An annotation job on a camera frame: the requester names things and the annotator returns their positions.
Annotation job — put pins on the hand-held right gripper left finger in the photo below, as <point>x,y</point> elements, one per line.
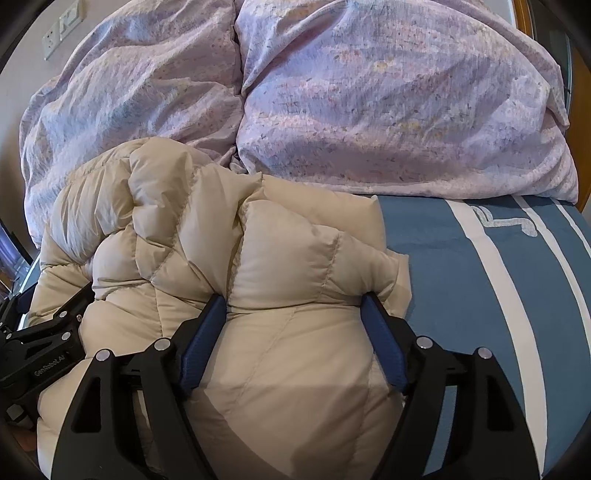
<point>203,341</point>

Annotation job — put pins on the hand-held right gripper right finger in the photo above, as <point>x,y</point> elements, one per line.
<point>385,341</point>

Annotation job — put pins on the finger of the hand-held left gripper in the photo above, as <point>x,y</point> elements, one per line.
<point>67,316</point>
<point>16,311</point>

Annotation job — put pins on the beige down jacket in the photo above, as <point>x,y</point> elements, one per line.
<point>286,360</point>

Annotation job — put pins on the blue white striped bed sheet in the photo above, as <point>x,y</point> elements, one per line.
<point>438,286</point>

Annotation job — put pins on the lilac floral duvet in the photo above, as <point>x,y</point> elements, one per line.
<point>138,92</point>

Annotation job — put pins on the lilac floral pillow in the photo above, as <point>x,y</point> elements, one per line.
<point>392,101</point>

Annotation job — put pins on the white wall socket plate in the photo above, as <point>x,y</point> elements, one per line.
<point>71,22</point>
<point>51,45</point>

